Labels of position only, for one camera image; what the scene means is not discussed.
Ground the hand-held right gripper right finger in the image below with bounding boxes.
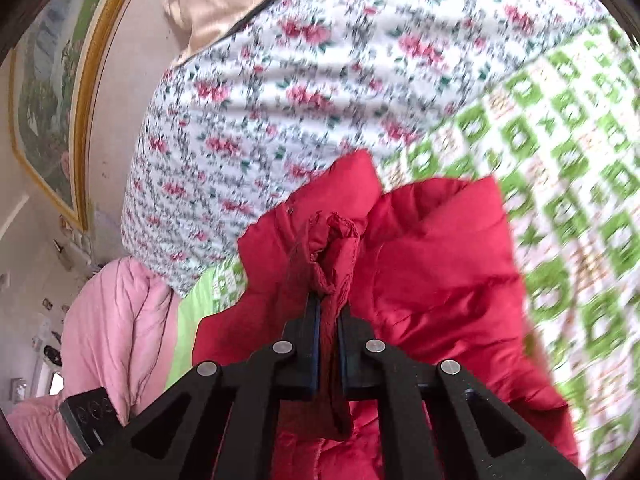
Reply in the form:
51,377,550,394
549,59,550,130
336,306,587,480

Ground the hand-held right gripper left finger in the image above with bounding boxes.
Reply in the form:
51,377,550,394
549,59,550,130
66,292,322,480

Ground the red quilted jacket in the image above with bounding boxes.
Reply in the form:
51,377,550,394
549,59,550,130
192,150,581,480

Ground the pink quilt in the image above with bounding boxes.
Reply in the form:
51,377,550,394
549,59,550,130
4,255,182,480

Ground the floral quilt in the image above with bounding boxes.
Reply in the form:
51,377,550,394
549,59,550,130
120,0,616,300

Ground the green printed bed sheet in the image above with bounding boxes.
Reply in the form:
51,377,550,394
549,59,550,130
165,15,640,476

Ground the gold framed painting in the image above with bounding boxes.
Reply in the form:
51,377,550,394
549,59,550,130
7,0,151,233

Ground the beige pillow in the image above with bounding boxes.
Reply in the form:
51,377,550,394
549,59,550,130
162,0,328,68

